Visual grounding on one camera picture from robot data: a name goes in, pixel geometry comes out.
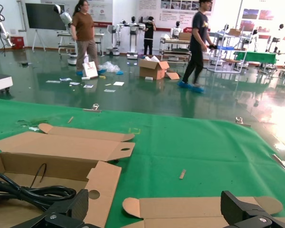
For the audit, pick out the white frame bench table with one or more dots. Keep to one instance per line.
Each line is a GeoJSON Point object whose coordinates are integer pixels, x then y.
{"type": "Point", "coordinates": [61, 35]}

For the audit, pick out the green table cloth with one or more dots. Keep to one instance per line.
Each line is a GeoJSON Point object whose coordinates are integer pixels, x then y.
{"type": "Point", "coordinates": [204, 154]}

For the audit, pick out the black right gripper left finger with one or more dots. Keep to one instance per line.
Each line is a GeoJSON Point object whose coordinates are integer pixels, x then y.
{"type": "Point", "coordinates": [79, 204]}

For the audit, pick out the square white paper sheet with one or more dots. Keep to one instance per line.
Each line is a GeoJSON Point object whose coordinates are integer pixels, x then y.
{"type": "Point", "coordinates": [118, 83]}

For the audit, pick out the small black floor item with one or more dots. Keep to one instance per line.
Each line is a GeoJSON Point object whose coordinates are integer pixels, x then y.
{"type": "Point", "coordinates": [25, 63]}

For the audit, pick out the white metal shelf rack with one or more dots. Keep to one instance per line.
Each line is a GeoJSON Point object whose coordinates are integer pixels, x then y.
{"type": "Point", "coordinates": [224, 48]}

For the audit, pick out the clear plastic wrap pile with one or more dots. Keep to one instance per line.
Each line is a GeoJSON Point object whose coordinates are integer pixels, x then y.
{"type": "Point", "coordinates": [109, 66]}

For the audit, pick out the black display screen on stand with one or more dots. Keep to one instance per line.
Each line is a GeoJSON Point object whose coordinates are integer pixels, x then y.
{"type": "Point", "coordinates": [46, 16]}

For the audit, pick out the plain brown cardboard mailer box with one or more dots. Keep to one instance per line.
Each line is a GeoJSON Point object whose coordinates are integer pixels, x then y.
{"type": "Point", "coordinates": [192, 209]}

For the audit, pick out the white humanoid robot arms outstretched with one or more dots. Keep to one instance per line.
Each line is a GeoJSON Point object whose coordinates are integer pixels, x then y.
{"type": "Point", "coordinates": [133, 31]}

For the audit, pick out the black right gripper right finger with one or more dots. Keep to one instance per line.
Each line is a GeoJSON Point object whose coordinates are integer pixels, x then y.
{"type": "Point", "coordinates": [230, 204]}

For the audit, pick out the small white box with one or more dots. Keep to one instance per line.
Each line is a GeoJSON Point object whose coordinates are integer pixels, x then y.
{"type": "Point", "coordinates": [149, 78]}

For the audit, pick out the printed paper sheet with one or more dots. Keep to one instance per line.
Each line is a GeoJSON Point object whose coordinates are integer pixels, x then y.
{"type": "Point", "coordinates": [66, 78]}
{"type": "Point", "coordinates": [74, 83]}
{"type": "Point", "coordinates": [53, 81]}
{"type": "Point", "coordinates": [109, 90]}
{"type": "Point", "coordinates": [88, 86]}

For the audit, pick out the white paper bag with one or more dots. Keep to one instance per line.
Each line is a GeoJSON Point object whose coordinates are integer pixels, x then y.
{"type": "Point", "coordinates": [90, 70]}

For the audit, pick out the red box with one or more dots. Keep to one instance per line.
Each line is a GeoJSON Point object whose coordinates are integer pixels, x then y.
{"type": "Point", "coordinates": [17, 42]}

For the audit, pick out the blue shoe cover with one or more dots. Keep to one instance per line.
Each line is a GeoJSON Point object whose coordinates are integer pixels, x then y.
{"type": "Point", "coordinates": [120, 72]}

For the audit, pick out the metal shelf cart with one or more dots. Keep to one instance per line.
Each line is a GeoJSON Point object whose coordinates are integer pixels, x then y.
{"type": "Point", "coordinates": [173, 51]}

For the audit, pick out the white machine base on castors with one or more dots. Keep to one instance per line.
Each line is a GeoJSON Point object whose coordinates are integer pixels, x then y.
{"type": "Point", "coordinates": [0, 83]}

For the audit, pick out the white humanoid robot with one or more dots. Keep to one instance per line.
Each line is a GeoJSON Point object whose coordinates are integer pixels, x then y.
{"type": "Point", "coordinates": [254, 38]}
{"type": "Point", "coordinates": [112, 33]}
{"type": "Point", "coordinates": [177, 29]}
{"type": "Point", "coordinates": [225, 27]}
{"type": "Point", "coordinates": [281, 26]}

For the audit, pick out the small closed cardboard box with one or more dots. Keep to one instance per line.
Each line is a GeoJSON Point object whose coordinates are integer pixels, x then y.
{"type": "Point", "coordinates": [184, 36]}
{"type": "Point", "coordinates": [234, 32]}

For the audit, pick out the small yellow item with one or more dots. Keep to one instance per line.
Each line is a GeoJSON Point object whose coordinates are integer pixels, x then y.
{"type": "Point", "coordinates": [102, 76]}

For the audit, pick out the white industrial robot arm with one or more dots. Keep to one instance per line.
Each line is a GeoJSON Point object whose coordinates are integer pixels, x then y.
{"type": "Point", "coordinates": [5, 35]}

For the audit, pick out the person in dark printed t-shirt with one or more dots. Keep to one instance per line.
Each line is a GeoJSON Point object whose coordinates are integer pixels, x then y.
{"type": "Point", "coordinates": [198, 26]}

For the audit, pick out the person in brown shirt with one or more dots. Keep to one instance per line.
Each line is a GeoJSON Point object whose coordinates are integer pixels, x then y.
{"type": "Point", "coordinates": [82, 26]}

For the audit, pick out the loose cardboard flap piece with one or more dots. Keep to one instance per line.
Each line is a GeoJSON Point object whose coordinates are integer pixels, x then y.
{"type": "Point", "coordinates": [173, 75]}

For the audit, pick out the person in black clothes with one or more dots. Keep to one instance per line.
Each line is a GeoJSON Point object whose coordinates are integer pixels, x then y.
{"type": "Point", "coordinates": [149, 33]}

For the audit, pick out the table with green cover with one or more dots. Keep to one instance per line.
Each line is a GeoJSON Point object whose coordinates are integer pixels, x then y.
{"type": "Point", "coordinates": [256, 57]}

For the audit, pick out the cardboard box with round holes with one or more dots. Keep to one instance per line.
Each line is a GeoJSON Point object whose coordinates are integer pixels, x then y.
{"type": "Point", "coordinates": [61, 145]}

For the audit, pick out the large open cardboard box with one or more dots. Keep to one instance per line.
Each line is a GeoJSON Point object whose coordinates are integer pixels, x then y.
{"type": "Point", "coordinates": [152, 69]}

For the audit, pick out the white robot on wheeled base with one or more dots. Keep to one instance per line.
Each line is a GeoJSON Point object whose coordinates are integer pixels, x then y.
{"type": "Point", "coordinates": [65, 16]}

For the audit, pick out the small wooden stick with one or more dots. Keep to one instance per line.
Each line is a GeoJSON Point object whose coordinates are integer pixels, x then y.
{"type": "Point", "coordinates": [70, 119]}
{"type": "Point", "coordinates": [183, 174]}

